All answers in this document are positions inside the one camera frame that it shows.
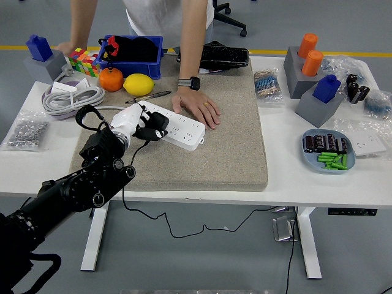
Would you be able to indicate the person's right hand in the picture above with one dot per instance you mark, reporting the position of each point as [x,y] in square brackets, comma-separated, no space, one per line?
[65,48]

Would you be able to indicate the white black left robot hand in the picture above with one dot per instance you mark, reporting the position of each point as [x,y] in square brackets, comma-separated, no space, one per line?
[127,118]

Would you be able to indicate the person's left hand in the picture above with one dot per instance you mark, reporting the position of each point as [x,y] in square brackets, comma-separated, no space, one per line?
[196,103]

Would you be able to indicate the white power strip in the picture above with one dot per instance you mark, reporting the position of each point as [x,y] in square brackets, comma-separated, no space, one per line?
[186,131]

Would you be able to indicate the black plug adapter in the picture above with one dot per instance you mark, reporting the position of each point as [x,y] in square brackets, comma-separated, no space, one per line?
[160,120]

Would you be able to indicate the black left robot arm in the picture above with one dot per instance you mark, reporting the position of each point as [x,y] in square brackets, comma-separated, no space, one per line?
[76,190]

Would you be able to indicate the person's left forearm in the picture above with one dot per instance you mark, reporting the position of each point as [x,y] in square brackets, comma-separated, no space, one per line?
[194,39]

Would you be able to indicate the person's right forearm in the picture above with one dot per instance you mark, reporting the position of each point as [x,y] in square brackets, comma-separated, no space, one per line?
[81,24]

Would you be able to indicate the light grey mains plug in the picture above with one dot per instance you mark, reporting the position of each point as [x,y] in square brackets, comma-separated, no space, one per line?
[67,71]

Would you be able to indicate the black wristwatch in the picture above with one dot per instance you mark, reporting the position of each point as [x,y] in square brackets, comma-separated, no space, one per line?
[193,83]

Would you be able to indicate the colourful puzzle cube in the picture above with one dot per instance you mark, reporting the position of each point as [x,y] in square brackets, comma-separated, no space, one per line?
[83,60]

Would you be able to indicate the blue bottle-shaped block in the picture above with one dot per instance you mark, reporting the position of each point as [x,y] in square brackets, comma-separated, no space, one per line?
[327,89]
[39,49]

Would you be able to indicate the yellow lemon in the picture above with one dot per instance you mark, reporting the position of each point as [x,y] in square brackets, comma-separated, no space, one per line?
[139,84]

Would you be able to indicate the black silver pen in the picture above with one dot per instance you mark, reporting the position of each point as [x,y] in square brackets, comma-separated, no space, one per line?
[154,95]

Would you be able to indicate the purple disc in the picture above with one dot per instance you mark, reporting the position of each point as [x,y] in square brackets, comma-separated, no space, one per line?
[72,83]

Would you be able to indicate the white card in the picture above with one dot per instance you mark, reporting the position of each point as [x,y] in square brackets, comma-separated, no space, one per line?
[83,83]

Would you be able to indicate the small white box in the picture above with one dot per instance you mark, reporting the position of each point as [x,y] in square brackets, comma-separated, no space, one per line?
[63,88]

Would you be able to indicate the orange fruit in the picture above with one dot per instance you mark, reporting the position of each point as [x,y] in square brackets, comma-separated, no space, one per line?
[111,80]

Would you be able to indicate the blue plastic bin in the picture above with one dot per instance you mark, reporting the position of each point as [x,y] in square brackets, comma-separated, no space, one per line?
[138,68]

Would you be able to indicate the black plastic tray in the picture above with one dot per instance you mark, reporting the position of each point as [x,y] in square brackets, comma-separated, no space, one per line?
[228,57]

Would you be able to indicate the grey-brown mat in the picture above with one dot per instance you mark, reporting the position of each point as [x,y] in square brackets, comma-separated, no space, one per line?
[199,165]

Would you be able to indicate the clear bag of resistors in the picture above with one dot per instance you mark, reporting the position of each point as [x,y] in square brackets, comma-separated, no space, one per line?
[267,86]

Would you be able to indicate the black office chair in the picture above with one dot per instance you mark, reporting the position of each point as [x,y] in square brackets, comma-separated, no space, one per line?
[230,21]

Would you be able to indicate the person's torso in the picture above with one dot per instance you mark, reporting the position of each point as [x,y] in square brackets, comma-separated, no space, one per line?
[159,18]

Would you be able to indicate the clear bag of metal nuts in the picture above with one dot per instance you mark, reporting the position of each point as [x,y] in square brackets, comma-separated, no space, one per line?
[27,134]

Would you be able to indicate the grey two-hole block holder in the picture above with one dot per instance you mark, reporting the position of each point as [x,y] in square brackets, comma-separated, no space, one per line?
[295,77]

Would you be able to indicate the black capacitor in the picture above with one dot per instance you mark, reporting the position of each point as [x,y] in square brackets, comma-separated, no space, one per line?
[353,92]
[309,144]
[331,142]
[319,143]
[342,145]
[352,81]
[363,94]

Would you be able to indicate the orange cylinder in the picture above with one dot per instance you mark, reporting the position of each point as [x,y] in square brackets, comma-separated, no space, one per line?
[312,63]
[308,45]

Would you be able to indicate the blue-grey plate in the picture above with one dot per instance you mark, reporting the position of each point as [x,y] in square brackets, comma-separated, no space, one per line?
[310,160]

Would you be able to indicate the white table leg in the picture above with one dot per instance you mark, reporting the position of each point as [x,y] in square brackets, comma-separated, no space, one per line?
[310,245]
[93,245]

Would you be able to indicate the crumpled clear plastic bag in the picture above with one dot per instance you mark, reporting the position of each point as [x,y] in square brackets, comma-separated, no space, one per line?
[337,65]

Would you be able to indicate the silver metal pedal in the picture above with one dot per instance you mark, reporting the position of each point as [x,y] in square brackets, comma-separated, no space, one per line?
[284,230]

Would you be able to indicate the clear socket bag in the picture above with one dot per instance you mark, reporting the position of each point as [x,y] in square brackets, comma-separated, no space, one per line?
[353,126]

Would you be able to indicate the clear bag of blue parts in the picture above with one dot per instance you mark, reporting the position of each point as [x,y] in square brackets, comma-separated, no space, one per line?
[379,104]

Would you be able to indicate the black table control panel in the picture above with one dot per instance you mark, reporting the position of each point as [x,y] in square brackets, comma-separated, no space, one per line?
[351,212]

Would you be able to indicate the white wall socket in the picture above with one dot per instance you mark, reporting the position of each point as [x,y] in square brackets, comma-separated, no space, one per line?
[368,144]

